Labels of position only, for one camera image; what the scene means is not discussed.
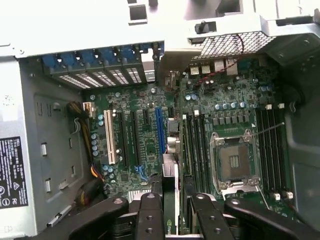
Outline green motherboard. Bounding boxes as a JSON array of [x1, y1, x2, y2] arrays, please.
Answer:
[[82, 56, 301, 226]]

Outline silver power supply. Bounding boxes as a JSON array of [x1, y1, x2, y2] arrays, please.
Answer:
[[0, 55, 85, 238]]

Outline silver socket cover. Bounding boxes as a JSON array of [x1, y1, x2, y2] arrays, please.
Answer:
[[218, 178, 261, 199]]

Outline yellow black power wires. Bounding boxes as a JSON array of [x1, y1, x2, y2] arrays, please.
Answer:
[[66, 99, 107, 208]]

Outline black cable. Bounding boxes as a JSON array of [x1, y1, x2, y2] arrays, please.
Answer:
[[281, 83, 308, 114]]

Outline blue expansion slot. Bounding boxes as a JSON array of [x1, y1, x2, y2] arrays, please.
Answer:
[[154, 106, 168, 155]]

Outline black RAM slot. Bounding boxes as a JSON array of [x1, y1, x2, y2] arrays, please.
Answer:
[[197, 113, 208, 193], [191, 113, 202, 193], [264, 107, 278, 200], [271, 107, 285, 200], [257, 108, 272, 198], [202, 113, 213, 193]]

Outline CPU socket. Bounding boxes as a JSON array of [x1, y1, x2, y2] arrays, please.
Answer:
[[209, 128, 262, 195]]

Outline silver chipset heat sink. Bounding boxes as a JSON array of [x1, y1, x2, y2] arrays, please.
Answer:
[[126, 189, 154, 202]]

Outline grey parts rack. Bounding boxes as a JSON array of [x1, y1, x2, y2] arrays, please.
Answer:
[[124, 0, 251, 28]]

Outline blue expansion card retainer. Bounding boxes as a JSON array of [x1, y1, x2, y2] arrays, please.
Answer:
[[40, 41, 166, 76]]

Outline white power connector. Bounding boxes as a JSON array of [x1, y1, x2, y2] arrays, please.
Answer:
[[83, 101, 97, 119]]

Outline perforated slot cover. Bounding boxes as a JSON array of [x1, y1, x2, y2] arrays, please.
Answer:
[[70, 67, 105, 88], [123, 62, 148, 85], [50, 68, 90, 90], [87, 66, 119, 87], [106, 64, 134, 86]]

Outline red black fan wire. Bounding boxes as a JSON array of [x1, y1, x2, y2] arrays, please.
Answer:
[[196, 34, 245, 85]]

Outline short black expansion slot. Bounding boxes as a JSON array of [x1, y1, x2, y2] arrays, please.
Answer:
[[142, 107, 152, 126]]

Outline white PCI expansion slot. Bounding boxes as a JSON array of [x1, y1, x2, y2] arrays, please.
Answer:
[[103, 109, 119, 166]]

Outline long black expansion slot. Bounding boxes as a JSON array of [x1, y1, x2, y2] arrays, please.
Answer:
[[116, 109, 130, 169], [129, 109, 141, 166]]

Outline black power supply label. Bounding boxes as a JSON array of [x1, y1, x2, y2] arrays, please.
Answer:
[[0, 135, 30, 210]]

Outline thin socket locking lever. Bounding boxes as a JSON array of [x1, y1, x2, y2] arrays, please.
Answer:
[[251, 121, 286, 138]]

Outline open black PC case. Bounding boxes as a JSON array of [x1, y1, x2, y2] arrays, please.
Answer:
[[0, 0, 320, 240]]

